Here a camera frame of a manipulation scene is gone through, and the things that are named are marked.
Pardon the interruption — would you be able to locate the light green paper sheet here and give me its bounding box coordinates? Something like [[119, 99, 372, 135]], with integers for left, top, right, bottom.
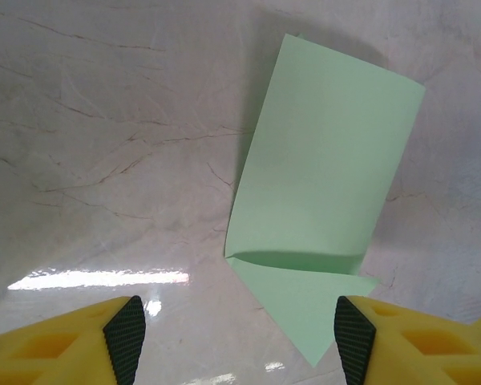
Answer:
[[224, 32, 426, 369]]

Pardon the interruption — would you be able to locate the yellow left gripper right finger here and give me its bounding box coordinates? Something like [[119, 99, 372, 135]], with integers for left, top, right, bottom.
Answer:
[[333, 295, 481, 385]]

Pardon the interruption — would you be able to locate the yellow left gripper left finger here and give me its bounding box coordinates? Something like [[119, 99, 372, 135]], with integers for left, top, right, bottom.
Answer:
[[0, 295, 147, 385]]

